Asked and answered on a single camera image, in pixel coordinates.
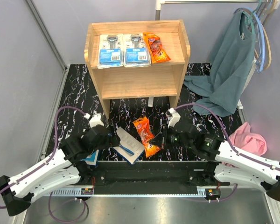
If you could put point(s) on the blue Harry's razor box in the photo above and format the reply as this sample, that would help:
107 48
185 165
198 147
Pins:
92 160

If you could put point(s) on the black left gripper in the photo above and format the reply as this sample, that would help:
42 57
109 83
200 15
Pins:
112 141

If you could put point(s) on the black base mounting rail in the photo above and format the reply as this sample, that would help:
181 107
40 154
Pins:
150 178

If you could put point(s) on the beige wooden hanger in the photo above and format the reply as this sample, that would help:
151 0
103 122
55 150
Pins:
265 13

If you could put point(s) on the pink cloth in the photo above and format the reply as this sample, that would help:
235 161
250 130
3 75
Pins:
244 139

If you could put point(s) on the green plastic hanger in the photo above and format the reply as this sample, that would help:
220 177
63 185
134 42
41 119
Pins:
253 20

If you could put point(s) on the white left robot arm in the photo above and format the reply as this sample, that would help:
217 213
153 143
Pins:
65 166

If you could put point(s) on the aluminium corner frame profile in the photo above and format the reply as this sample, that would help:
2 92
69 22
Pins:
43 29

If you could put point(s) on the teal blue t-shirt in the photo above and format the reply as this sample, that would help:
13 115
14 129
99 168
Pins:
231 61

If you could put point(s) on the wooden two-tier shelf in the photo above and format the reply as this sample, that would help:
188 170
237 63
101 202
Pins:
157 80

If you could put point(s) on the blue plastic hanger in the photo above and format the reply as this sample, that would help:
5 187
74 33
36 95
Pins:
260 58

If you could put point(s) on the white Harry's razor box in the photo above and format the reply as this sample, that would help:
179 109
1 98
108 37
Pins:
129 149

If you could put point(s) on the orange razor pack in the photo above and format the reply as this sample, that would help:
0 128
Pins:
155 47
142 126

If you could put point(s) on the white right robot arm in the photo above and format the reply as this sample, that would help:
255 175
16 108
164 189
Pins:
226 163

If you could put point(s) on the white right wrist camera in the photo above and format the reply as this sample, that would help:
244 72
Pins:
173 117

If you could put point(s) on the Gillette razor blister pack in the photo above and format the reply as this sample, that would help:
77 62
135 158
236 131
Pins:
110 53

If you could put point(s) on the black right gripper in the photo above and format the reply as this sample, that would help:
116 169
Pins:
158 140

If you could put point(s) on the small white bottle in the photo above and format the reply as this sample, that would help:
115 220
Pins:
150 102

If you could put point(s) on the metal clothes rack bar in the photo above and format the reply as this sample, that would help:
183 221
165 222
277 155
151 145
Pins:
159 3

